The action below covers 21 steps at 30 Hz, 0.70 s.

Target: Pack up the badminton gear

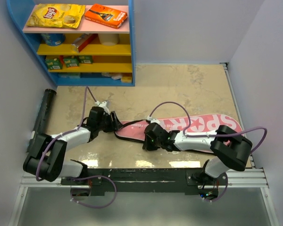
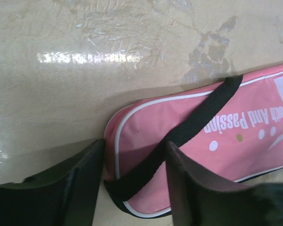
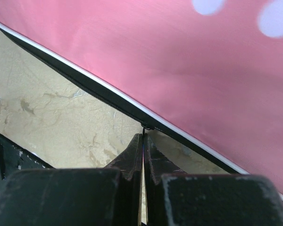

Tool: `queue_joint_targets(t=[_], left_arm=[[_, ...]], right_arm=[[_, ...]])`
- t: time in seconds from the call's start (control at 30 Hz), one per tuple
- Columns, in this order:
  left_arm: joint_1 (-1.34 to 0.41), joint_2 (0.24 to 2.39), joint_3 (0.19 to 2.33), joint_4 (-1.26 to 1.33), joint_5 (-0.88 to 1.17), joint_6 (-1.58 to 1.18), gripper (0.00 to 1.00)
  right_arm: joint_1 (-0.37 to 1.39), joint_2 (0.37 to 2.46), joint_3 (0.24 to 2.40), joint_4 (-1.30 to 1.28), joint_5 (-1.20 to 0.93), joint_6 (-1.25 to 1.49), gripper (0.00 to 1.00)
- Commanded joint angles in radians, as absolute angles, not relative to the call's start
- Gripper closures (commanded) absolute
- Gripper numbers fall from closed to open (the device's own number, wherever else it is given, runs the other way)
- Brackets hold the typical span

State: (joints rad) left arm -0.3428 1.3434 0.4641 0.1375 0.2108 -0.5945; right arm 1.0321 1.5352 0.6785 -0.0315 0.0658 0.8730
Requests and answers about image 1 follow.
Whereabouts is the orange razor box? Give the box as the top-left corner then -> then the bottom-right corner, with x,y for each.
84,4 -> 128,29

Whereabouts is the red foil snack box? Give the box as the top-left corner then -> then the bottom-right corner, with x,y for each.
71,33 -> 98,53

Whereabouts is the green carton middle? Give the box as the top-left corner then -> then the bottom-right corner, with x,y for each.
63,56 -> 80,68

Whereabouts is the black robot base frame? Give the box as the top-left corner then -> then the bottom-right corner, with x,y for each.
61,168 -> 225,196

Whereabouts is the green carton right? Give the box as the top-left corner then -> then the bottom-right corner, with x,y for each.
78,55 -> 93,64

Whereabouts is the black shuttlecock tube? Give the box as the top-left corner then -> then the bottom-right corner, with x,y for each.
26,89 -> 57,153

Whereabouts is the yellow Lays chips bag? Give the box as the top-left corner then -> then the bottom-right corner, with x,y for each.
26,4 -> 86,29

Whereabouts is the purple cable base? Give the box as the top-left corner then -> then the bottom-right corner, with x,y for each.
200,173 -> 228,203
67,175 -> 117,209

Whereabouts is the green carton left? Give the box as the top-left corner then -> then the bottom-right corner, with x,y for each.
45,57 -> 63,70

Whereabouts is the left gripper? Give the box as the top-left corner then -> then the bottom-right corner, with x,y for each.
97,111 -> 123,133

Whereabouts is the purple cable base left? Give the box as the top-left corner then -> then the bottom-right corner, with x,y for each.
67,175 -> 117,209

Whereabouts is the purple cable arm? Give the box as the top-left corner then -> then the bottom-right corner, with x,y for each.
35,86 -> 97,181
148,101 -> 267,153

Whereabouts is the blue snack canister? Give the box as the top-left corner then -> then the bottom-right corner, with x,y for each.
41,33 -> 66,47

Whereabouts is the green carton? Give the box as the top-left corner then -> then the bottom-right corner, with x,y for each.
45,57 -> 63,70
63,56 -> 80,68
78,55 -> 93,64

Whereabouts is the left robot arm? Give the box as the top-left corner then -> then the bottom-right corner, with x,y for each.
23,106 -> 123,185

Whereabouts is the pink racket cover bag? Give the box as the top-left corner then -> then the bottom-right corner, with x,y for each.
115,114 -> 242,155

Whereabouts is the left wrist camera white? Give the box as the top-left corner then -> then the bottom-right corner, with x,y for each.
95,100 -> 109,111

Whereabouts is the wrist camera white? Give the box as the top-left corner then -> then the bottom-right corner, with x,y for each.
146,116 -> 160,124
95,100 -> 109,111

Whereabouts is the cream paper cup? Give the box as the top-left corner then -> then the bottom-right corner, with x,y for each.
98,33 -> 119,46

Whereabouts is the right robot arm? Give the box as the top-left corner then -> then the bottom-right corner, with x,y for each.
143,123 -> 252,185

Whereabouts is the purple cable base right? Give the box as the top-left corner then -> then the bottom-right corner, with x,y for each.
200,173 -> 228,203

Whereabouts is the blue shelf unit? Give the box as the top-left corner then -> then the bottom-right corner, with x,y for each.
7,0 -> 136,86

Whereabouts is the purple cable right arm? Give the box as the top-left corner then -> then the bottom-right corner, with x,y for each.
148,101 -> 267,153

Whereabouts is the crumpled white wrapper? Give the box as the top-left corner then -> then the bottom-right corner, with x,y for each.
101,73 -> 123,80

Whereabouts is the yellow sponge bottom shelf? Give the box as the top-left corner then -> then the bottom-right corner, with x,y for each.
121,73 -> 133,83

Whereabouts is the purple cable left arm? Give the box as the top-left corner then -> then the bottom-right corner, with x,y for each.
35,86 -> 97,181

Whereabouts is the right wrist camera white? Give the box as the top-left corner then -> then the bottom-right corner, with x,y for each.
146,116 -> 160,124

